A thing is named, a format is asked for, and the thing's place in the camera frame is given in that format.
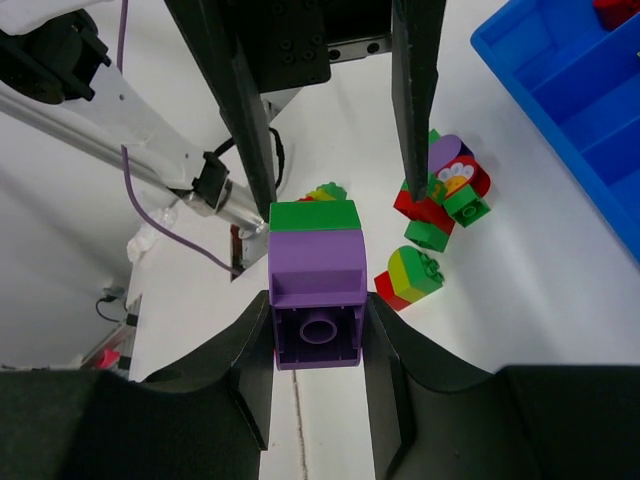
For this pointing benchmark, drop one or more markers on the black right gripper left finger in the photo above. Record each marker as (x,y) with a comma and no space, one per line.
(205,416)

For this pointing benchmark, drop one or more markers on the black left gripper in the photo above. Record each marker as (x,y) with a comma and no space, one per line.
(286,44)

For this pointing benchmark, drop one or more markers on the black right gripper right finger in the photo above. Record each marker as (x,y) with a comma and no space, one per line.
(433,415)

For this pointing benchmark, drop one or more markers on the green yellow red lego stack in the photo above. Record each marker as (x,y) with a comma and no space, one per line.
(411,275)

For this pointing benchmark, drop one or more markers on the purple lego brick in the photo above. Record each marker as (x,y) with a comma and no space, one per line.
(317,293)

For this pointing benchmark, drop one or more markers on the red curved lego brick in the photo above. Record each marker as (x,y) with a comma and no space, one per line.
(613,13)

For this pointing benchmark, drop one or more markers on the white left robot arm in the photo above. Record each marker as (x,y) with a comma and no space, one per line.
(51,52)

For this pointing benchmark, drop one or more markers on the small rainbow lego stack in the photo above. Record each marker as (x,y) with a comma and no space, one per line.
(326,192)

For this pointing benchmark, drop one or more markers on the purple and green lego cluster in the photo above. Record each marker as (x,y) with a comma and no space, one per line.
(457,185)

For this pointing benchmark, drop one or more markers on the blue divided plastic tray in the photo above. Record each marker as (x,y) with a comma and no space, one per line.
(579,85)

